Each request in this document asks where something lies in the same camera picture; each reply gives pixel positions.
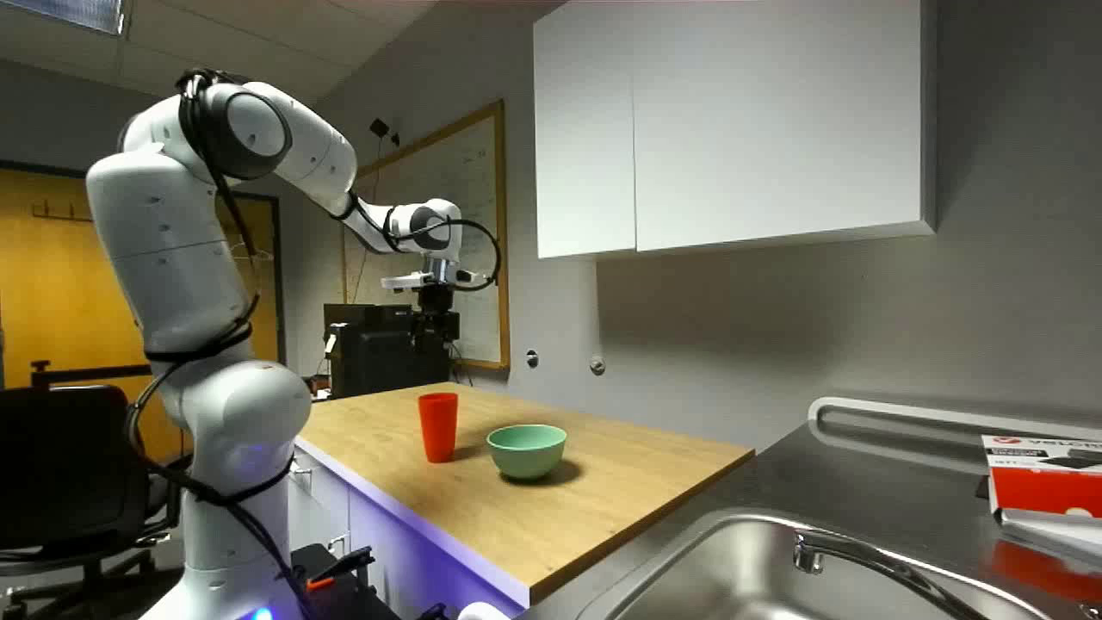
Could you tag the framed whiteboard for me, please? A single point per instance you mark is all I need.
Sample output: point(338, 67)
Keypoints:
point(461, 162)

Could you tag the stainless steel sink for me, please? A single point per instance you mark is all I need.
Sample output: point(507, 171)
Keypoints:
point(737, 565)

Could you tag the green ceramic bowl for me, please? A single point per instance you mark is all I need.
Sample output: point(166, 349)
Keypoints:
point(523, 452)

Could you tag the white wall cabinet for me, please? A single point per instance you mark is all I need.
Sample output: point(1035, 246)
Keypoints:
point(727, 122)

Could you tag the black machine on counter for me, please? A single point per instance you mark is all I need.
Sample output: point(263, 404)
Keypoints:
point(381, 349)

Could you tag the wooden door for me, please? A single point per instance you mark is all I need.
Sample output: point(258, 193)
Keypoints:
point(63, 303)

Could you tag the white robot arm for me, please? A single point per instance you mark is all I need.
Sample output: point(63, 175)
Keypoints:
point(156, 216)

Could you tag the red and white box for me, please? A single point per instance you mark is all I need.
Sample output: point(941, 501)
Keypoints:
point(1047, 488)

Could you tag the round wall knob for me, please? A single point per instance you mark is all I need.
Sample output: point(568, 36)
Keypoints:
point(597, 367)

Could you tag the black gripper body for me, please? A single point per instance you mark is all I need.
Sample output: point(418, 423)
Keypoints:
point(436, 289)

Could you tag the chrome sink faucet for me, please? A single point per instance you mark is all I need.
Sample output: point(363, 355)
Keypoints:
point(813, 548)

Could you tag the black office chair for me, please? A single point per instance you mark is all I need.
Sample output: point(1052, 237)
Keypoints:
point(78, 507)

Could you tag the orange plastic cup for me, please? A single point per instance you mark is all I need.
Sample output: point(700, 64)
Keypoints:
point(439, 425)

